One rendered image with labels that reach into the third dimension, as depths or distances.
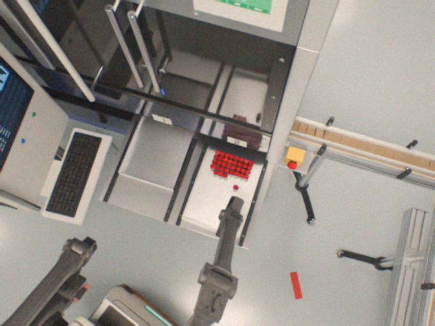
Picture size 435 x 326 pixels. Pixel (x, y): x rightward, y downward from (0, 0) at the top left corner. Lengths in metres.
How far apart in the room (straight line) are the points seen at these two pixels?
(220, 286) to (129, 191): 0.84
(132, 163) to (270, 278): 1.22
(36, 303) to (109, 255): 1.55
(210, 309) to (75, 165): 1.12
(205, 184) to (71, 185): 0.62
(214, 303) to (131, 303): 1.32
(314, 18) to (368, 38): 2.42
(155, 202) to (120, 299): 0.78
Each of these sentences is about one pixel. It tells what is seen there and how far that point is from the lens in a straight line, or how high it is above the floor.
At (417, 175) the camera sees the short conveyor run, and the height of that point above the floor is 0.93.
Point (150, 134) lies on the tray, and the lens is 1.98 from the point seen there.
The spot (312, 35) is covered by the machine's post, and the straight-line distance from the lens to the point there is 1.03.
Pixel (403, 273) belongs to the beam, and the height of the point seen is 0.54.
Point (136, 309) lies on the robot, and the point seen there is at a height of 0.28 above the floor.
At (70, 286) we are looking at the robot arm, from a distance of 1.53.
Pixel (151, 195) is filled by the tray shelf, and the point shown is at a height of 0.88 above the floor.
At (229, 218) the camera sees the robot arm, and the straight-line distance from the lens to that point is 1.50.
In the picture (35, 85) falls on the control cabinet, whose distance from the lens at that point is 1.89.
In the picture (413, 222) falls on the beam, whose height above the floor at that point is 0.55.
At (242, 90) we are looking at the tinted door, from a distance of 1.37.
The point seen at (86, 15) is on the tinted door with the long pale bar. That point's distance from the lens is 1.35.
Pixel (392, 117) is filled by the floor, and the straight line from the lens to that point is 3.14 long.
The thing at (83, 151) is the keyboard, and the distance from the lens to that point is 2.09.
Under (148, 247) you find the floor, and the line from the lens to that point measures 2.76.
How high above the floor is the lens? 2.70
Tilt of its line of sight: 73 degrees down
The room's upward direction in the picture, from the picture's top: 5 degrees counter-clockwise
